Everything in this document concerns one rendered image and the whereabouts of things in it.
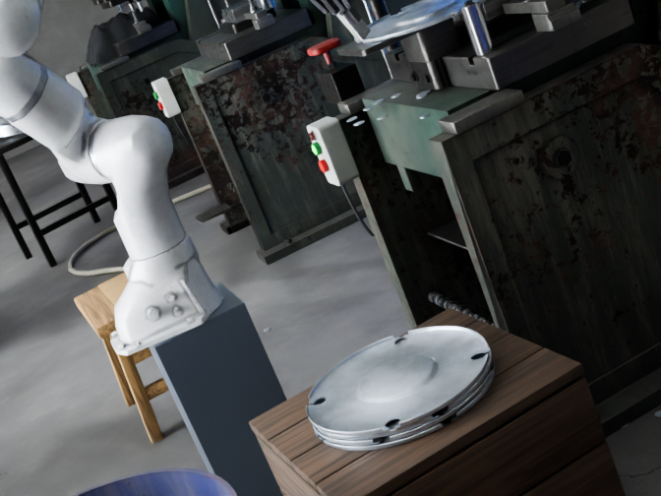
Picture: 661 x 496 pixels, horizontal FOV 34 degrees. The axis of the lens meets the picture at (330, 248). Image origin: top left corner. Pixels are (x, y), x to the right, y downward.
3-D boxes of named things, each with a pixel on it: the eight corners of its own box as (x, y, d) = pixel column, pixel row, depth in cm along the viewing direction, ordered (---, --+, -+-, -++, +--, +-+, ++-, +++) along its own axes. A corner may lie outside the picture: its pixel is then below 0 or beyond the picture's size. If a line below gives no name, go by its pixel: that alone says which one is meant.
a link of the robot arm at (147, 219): (183, 256, 188) (123, 124, 180) (118, 262, 200) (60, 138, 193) (224, 226, 195) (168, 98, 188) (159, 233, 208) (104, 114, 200)
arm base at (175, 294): (122, 364, 192) (89, 295, 188) (106, 336, 210) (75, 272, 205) (235, 307, 198) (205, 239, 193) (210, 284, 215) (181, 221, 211)
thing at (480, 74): (498, 91, 189) (487, 58, 187) (392, 81, 230) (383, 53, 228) (636, 24, 196) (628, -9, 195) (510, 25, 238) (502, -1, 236)
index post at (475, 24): (482, 56, 191) (464, 3, 188) (474, 55, 193) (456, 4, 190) (496, 49, 191) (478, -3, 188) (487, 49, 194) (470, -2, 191)
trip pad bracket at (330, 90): (362, 154, 235) (329, 69, 229) (345, 150, 244) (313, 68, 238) (386, 143, 236) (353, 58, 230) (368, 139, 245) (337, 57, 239)
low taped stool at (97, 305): (125, 403, 298) (72, 297, 288) (204, 362, 304) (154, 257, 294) (153, 447, 267) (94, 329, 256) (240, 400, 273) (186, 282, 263)
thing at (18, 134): (51, 268, 465) (-35, 95, 440) (21, 258, 503) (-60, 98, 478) (131, 225, 482) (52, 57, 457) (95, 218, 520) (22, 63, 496)
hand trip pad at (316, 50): (326, 83, 233) (313, 49, 231) (317, 82, 239) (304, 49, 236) (354, 70, 235) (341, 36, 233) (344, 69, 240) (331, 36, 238)
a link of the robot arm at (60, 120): (31, 117, 176) (-27, 132, 189) (147, 189, 192) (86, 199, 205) (55, 59, 180) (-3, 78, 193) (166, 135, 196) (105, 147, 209)
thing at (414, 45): (388, 117, 199) (362, 47, 195) (358, 112, 212) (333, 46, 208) (501, 63, 206) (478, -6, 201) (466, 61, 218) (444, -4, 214)
